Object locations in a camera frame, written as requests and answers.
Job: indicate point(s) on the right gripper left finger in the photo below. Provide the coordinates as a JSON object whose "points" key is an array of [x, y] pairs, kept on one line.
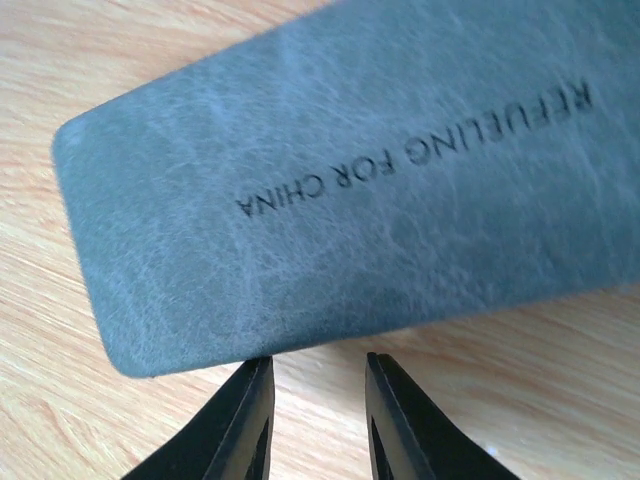
{"points": [[229, 438]]}

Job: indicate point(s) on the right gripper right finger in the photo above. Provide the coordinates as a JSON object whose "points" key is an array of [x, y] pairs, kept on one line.
{"points": [[410, 437]]}

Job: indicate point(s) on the grey glasses case green lining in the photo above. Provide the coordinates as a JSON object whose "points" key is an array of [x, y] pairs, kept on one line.
{"points": [[367, 167]]}

